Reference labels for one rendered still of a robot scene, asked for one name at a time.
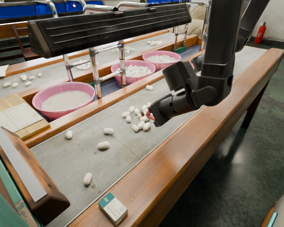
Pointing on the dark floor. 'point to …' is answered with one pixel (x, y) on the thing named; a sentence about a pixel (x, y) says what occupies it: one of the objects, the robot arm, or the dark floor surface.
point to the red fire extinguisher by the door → (260, 34)
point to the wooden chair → (29, 54)
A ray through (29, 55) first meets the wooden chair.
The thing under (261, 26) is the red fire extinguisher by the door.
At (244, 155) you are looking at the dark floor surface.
